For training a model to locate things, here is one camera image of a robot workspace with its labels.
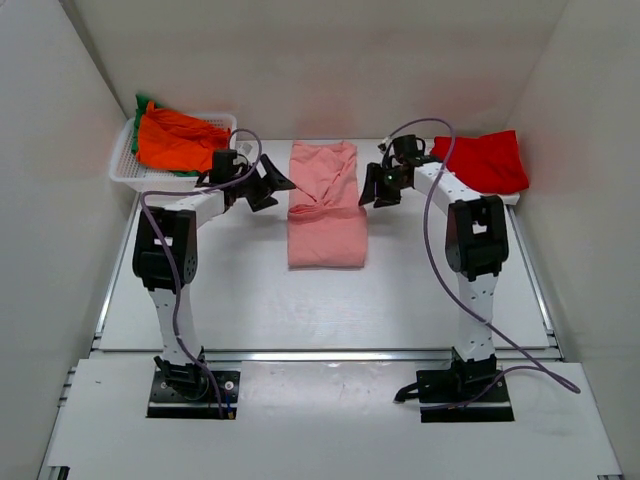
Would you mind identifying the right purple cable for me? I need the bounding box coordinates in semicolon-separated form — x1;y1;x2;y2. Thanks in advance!
379;117;582;412

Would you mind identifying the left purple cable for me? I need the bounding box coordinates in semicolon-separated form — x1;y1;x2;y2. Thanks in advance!
140;128;264;419

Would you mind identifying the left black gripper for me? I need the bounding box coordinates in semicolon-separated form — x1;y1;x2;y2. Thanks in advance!
233;155;297;213

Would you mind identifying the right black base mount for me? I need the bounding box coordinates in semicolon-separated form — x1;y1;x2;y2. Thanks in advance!
394;352;515;423

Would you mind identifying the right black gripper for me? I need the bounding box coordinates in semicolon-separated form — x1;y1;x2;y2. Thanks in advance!
359;164;409;210

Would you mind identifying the aluminium rail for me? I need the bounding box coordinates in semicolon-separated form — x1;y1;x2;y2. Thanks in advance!
205;349;451;363

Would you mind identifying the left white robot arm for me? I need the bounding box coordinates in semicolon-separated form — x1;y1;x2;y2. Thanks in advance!
132;149;296;401

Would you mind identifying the purple cable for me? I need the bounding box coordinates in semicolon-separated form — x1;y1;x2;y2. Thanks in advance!
379;117;582;412
140;128;264;419

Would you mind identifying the white plastic basket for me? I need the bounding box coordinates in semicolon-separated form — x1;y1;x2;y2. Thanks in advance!
108;111;238;194

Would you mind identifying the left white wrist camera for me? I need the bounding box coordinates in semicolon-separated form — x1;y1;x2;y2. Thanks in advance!
236;142;252;156

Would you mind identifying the green t-shirt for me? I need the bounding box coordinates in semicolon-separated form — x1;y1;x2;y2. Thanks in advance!
131;93;199;177

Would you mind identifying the pink t-shirt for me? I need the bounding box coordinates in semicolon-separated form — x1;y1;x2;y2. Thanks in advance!
287;141;368;269

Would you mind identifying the folded red t-shirt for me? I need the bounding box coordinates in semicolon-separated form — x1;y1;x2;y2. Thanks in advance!
446;130;530;195

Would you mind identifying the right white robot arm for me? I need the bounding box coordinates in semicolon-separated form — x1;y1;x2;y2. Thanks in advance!
359;135;509;403

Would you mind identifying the orange t-shirt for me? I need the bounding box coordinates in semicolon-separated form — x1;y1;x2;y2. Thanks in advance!
135;100;231;173

